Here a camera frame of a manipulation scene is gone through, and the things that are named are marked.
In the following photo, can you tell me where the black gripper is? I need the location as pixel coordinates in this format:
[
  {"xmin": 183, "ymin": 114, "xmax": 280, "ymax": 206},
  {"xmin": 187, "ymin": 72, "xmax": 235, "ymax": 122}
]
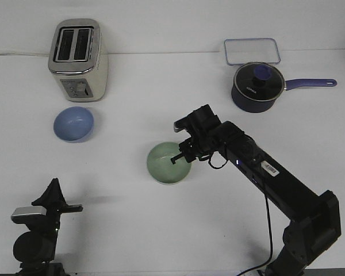
[
  {"xmin": 170, "ymin": 104, "xmax": 227, "ymax": 164},
  {"xmin": 31, "ymin": 178, "xmax": 83, "ymax": 233}
]

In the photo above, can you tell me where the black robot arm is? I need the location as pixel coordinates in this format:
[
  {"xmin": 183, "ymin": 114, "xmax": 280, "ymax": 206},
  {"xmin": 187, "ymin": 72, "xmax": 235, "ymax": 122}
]
[
  {"xmin": 11, "ymin": 178, "xmax": 83, "ymax": 275},
  {"xmin": 171, "ymin": 105, "xmax": 341, "ymax": 275}
]

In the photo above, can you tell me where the white toaster power cord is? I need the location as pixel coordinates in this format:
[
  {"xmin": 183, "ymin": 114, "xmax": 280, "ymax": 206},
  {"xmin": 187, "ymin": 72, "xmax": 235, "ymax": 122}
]
[{"xmin": 0, "ymin": 51, "xmax": 51, "ymax": 58}]

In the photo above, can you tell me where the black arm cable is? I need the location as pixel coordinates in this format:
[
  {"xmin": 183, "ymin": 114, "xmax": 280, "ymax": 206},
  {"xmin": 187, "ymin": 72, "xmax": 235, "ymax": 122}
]
[{"xmin": 235, "ymin": 191, "xmax": 273, "ymax": 276}]

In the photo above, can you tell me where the silver two-slot toaster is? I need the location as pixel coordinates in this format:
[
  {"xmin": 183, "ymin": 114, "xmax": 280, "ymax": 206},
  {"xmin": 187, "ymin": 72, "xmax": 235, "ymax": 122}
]
[{"xmin": 48, "ymin": 18, "xmax": 109, "ymax": 102}]

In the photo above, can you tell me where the green bowl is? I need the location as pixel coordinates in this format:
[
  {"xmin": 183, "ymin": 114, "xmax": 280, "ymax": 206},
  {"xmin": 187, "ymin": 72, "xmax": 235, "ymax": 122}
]
[{"xmin": 146, "ymin": 141, "xmax": 191, "ymax": 185}]

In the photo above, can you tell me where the blue bowl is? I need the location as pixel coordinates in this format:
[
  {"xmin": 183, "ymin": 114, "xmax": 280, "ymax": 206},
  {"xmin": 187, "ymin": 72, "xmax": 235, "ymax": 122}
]
[{"xmin": 53, "ymin": 106, "xmax": 94, "ymax": 143}]

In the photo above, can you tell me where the dark blue saucepan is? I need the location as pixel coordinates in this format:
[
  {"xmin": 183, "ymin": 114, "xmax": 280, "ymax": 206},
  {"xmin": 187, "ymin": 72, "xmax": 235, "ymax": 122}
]
[{"xmin": 231, "ymin": 79, "xmax": 337, "ymax": 113}]

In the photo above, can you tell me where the glass pot lid blue knob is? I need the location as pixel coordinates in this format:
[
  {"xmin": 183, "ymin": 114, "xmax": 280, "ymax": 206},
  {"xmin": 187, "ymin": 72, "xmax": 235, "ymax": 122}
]
[{"xmin": 233, "ymin": 62, "xmax": 285, "ymax": 89}]

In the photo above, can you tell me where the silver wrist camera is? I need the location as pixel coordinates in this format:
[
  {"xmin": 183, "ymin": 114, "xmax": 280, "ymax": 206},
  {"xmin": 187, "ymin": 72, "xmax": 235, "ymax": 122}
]
[
  {"xmin": 11, "ymin": 206, "xmax": 47, "ymax": 224},
  {"xmin": 173, "ymin": 115, "xmax": 193, "ymax": 133}
]

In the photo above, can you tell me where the clear container lid blue rim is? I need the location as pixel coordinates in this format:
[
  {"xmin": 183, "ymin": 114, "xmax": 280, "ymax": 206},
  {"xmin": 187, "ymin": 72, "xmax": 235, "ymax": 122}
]
[{"xmin": 224, "ymin": 38, "xmax": 281, "ymax": 66}]

